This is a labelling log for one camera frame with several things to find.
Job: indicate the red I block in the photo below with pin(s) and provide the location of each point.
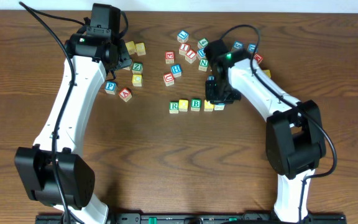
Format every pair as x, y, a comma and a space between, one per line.
190, 56

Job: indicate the blue P block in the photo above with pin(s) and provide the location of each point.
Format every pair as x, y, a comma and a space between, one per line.
110, 88

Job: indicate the blue H block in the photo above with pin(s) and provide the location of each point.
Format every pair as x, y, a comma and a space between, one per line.
176, 70

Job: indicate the red H block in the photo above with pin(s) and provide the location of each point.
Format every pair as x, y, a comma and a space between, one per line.
184, 48

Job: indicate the blue T block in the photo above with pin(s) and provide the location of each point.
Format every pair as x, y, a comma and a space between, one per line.
219, 107

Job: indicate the green R block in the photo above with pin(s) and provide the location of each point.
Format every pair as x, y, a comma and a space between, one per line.
173, 107

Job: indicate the red U block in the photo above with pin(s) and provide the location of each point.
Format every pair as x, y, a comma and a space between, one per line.
169, 79

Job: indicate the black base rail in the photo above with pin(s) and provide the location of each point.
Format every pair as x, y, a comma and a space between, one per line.
249, 217

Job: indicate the green N block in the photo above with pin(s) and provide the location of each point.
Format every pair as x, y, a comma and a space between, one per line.
203, 65

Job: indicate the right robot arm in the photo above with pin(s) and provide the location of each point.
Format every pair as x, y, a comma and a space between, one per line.
294, 141

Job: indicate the yellow O block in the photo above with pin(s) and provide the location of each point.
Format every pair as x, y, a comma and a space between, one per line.
208, 106

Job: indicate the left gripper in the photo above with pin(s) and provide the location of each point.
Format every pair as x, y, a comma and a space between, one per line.
123, 59

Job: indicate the red A block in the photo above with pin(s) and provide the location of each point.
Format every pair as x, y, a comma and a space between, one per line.
125, 94

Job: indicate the blue d block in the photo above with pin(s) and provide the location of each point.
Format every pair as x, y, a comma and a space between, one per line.
201, 54
253, 48

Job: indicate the blue D block right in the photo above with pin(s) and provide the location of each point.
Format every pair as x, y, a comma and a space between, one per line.
253, 48

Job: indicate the green Z block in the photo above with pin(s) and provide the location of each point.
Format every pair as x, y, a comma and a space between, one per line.
137, 68

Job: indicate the blue D block centre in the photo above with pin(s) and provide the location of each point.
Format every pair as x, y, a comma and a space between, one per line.
201, 54

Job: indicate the blue L block top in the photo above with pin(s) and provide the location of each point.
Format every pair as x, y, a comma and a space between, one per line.
182, 36

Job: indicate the blue S block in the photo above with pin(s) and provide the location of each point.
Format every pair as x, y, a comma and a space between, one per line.
237, 45

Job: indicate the green B block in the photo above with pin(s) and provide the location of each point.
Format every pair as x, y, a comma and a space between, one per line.
195, 104

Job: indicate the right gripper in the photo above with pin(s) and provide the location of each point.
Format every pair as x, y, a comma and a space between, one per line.
214, 98

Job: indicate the green 4 block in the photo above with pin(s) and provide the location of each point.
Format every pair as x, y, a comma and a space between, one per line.
202, 43

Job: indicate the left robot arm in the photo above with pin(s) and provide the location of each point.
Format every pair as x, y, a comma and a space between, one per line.
53, 171

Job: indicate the red E block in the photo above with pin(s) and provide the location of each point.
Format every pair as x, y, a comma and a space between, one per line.
169, 57

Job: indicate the red M block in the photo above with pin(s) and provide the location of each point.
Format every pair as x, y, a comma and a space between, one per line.
258, 58

